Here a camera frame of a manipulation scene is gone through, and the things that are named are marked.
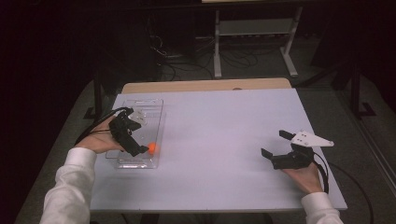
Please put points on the orange ball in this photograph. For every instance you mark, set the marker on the orange ball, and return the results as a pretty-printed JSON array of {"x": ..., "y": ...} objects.
[{"x": 152, "y": 148}]

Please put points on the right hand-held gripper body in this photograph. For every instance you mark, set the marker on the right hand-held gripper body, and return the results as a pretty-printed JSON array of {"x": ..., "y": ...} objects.
[{"x": 294, "y": 160}]

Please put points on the white metal stand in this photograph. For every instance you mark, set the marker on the white metal stand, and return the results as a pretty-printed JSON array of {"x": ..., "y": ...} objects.
[{"x": 255, "y": 27}]

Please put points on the clear plastic tray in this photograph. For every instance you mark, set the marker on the clear plastic tray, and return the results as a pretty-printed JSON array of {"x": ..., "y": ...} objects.
[{"x": 149, "y": 133}]

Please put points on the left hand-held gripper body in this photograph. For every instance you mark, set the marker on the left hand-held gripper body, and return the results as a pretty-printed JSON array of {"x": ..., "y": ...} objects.
[{"x": 122, "y": 129}]

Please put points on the person's right hand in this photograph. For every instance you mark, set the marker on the person's right hand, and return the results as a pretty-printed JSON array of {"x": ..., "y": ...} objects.
[{"x": 305, "y": 179}]

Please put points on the person's left hand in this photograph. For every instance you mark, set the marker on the person's left hand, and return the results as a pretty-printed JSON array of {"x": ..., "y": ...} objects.
[{"x": 99, "y": 141}]

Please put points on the black metal stand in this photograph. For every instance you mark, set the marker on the black metal stand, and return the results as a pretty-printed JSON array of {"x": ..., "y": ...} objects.
[
  {"x": 97, "y": 99},
  {"x": 356, "y": 93}
]

